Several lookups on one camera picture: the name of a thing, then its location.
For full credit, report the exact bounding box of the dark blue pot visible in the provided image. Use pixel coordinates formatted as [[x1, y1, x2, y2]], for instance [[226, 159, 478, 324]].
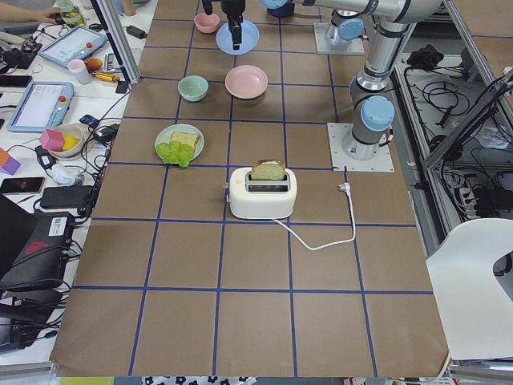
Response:
[[267, 2, 295, 18]]

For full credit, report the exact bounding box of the aluminium frame post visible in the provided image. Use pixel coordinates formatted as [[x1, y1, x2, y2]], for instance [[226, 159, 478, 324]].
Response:
[[91, 0, 140, 85]]

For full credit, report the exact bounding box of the bread slice in toaster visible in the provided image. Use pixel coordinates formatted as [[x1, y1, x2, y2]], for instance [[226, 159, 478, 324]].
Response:
[[251, 160, 285, 180]]

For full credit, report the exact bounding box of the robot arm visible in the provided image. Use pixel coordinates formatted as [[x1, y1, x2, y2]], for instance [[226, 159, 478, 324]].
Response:
[[342, 18, 408, 160]]

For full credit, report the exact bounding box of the green bowl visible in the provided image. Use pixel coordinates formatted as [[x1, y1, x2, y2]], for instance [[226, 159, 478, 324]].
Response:
[[178, 75, 209, 102]]

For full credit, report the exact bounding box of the black control box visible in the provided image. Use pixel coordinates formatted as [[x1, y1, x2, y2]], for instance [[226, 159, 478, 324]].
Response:
[[1, 212, 75, 291]]

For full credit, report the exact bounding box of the upper teach pendant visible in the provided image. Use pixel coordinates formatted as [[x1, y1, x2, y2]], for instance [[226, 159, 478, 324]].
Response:
[[38, 26, 107, 67]]

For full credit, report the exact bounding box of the bread slice on plate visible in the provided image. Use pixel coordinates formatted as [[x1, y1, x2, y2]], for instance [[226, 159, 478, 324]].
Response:
[[171, 131, 200, 148]]

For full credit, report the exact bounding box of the pink bowl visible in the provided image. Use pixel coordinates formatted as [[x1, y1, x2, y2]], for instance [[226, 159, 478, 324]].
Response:
[[193, 13, 220, 34]]

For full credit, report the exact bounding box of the pink cup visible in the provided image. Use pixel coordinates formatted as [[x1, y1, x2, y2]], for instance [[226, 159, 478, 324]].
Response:
[[67, 59, 91, 85]]

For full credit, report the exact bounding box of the green plate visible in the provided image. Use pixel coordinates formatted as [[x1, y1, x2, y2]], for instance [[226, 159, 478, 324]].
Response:
[[155, 124, 204, 162]]

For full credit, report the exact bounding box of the lower teach pendant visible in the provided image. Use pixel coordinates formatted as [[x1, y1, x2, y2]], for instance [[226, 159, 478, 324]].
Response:
[[6, 81, 75, 133]]

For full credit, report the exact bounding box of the white toaster cable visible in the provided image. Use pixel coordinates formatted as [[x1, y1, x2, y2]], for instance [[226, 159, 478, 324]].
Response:
[[272, 182, 357, 253]]

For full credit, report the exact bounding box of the white chair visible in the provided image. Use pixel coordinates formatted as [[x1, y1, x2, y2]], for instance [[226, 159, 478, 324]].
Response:
[[426, 218, 512, 360]]

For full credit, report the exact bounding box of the blue plate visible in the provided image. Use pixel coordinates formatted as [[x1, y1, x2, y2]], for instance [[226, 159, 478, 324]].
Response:
[[216, 20, 260, 55]]

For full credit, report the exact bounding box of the bowl with toy blocks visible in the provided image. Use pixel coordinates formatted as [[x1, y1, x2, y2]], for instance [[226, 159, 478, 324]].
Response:
[[39, 123, 88, 160]]

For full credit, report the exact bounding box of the teach pendant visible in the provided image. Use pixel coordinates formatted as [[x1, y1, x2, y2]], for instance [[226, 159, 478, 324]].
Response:
[[6, 81, 75, 133], [38, 26, 107, 67]]

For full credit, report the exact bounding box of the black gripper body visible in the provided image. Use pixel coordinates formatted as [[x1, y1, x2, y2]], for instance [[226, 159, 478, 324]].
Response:
[[202, 0, 246, 23]]

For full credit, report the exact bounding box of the black smartphone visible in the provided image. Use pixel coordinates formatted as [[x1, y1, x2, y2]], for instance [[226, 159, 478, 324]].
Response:
[[1, 176, 46, 194]]

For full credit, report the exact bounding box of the pink plate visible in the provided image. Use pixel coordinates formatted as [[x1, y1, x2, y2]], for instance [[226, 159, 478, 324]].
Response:
[[224, 65, 268, 99]]

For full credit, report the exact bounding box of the lettuce leaf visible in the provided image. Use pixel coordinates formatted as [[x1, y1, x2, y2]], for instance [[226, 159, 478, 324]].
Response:
[[156, 140, 195, 168]]

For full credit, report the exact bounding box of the white toaster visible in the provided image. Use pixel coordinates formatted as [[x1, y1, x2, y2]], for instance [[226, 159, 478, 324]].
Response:
[[228, 167, 297, 220]]

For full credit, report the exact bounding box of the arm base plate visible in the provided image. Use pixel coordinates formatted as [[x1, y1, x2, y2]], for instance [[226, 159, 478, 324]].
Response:
[[313, 19, 365, 55], [327, 123, 394, 172]]

